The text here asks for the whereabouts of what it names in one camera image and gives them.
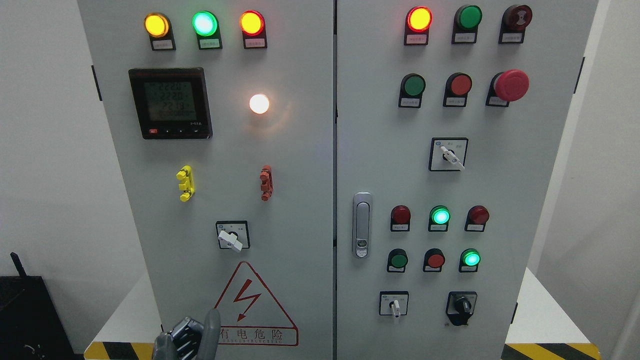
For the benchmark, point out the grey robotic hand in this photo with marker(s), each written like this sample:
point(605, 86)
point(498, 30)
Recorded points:
point(190, 339)

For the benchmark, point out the white rotary selector switch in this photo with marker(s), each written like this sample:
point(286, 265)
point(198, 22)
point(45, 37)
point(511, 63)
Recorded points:
point(233, 235)

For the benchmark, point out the yellow indicator light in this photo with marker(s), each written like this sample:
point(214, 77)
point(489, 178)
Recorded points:
point(160, 32)

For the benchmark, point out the red electric hazard warning sticker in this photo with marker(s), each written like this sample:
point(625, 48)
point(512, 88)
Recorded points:
point(250, 313)

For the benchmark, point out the black box with antenna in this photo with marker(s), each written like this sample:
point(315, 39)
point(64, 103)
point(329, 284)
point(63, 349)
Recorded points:
point(30, 328)

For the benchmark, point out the yellow terminal connector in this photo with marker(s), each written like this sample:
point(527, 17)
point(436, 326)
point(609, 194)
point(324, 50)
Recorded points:
point(186, 183)

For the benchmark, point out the red terminal connector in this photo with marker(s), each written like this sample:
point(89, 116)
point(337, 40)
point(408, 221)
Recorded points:
point(267, 185)

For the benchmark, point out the green push button lower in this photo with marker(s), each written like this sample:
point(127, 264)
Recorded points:
point(397, 260)

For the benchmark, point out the green push button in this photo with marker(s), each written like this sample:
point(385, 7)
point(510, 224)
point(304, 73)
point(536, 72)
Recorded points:
point(466, 23)
point(397, 260)

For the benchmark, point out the grey left cabinet door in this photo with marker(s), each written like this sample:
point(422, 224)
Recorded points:
point(291, 235)

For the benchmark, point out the grey cabinet door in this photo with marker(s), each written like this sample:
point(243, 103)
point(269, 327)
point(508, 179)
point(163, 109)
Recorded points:
point(385, 150)
point(291, 235)

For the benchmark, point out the black digital power meter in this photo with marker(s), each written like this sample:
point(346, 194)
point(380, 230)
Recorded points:
point(171, 103)

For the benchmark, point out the dark red indicator left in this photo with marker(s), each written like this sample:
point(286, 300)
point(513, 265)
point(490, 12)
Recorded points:
point(400, 218)

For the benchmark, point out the dark red indicator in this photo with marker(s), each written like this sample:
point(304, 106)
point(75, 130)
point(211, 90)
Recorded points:
point(477, 218)
point(400, 218)

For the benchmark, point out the clear white indicator lamp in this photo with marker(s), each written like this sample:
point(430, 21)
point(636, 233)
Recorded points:
point(259, 103)

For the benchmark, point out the red push button lower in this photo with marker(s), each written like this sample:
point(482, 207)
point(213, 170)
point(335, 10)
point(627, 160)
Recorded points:
point(433, 260)

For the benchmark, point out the green lit indicator middle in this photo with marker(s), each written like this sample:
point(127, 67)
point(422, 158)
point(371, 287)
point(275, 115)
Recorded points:
point(439, 219)

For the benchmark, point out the green lit button lower right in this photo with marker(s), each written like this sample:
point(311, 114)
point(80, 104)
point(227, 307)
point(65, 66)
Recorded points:
point(469, 260)

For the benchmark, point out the dark red indicator right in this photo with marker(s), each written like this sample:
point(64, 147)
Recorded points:
point(477, 218)

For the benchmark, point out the green indicator light top left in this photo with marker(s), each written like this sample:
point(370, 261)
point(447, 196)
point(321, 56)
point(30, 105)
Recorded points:
point(207, 29)

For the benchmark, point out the red indicator light top left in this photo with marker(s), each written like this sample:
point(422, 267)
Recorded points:
point(253, 28)

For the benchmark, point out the green push button second row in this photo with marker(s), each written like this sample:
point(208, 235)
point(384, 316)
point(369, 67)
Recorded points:
point(412, 88)

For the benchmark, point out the grey right cabinet door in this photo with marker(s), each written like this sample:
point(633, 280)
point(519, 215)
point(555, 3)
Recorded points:
point(385, 150)

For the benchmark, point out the white platform with hazard stripes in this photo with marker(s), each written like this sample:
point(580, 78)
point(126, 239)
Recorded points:
point(541, 330)

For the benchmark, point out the red push button second row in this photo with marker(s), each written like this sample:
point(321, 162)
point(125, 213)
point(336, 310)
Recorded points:
point(457, 87)

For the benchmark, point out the red lit indicator right door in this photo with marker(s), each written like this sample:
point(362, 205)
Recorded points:
point(417, 26)

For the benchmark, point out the red emergency stop mushroom button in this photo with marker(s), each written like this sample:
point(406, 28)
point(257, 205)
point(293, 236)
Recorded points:
point(506, 87)

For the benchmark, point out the green push button top right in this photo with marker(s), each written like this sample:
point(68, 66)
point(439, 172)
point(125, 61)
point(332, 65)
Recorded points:
point(466, 23)

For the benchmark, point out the dark red buzzer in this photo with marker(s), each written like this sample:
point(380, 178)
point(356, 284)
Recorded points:
point(515, 19)

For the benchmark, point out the white rotary switch bottom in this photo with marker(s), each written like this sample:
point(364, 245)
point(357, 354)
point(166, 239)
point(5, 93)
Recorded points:
point(393, 303)

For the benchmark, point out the silver cabinet door handle lock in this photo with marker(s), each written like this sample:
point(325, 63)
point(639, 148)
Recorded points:
point(361, 227)

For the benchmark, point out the black rotary knob switch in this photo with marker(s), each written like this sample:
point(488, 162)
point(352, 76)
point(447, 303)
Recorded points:
point(460, 306)

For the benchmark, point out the white rotary switch upper right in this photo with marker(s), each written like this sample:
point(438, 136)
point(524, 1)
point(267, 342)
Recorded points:
point(448, 154)

